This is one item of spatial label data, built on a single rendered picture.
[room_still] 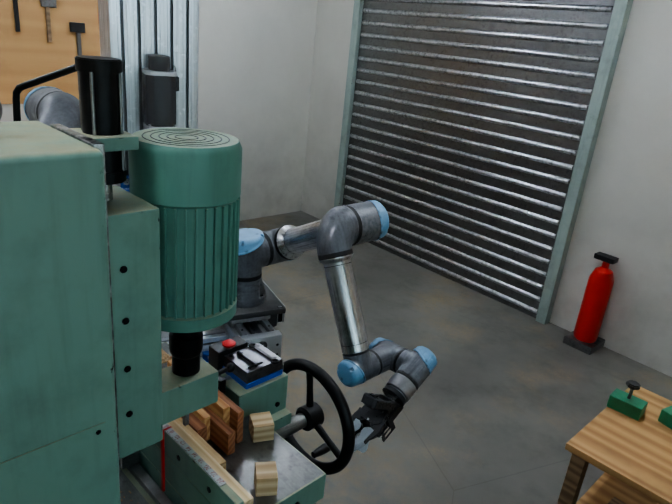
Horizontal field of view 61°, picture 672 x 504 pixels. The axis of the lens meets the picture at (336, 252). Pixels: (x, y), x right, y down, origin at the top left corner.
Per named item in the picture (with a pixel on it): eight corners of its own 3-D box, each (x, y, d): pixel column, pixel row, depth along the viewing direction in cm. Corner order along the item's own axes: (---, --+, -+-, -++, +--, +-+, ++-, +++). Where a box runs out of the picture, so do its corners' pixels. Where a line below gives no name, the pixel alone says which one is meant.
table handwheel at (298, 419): (362, 380, 127) (278, 339, 147) (293, 415, 113) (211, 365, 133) (359, 490, 135) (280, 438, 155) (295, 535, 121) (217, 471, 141)
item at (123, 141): (140, 183, 84) (137, 61, 78) (85, 190, 78) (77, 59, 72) (115, 171, 89) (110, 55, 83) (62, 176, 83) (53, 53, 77)
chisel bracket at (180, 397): (218, 408, 111) (219, 370, 108) (151, 438, 101) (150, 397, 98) (197, 390, 116) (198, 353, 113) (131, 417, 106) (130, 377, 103)
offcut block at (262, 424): (252, 443, 115) (253, 427, 114) (248, 428, 119) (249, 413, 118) (273, 440, 117) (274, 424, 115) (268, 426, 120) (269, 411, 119)
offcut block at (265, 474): (274, 478, 107) (275, 460, 105) (276, 495, 103) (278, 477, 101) (253, 479, 106) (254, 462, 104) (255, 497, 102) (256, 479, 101)
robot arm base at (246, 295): (214, 290, 196) (215, 264, 192) (256, 286, 203) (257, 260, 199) (227, 310, 183) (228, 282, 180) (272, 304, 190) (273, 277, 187)
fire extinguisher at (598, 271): (603, 346, 360) (630, 258, 339) (589, 355, 348) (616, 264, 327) (576, 334, 372) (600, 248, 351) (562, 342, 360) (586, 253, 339)
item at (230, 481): (252, 520, 97) (254, 497, 96) (243, 526, 96) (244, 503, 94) (98, 363, 136) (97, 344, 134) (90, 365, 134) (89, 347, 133)
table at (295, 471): (358, 476, 118) (361, 452, 116) (235, 558, 97) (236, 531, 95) (197, 349, 156) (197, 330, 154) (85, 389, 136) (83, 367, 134)
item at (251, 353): (282, 374, 128) (284, 352, 126) (242, 391, 121) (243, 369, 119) (247, 349, 137) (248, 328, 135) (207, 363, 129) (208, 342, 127)
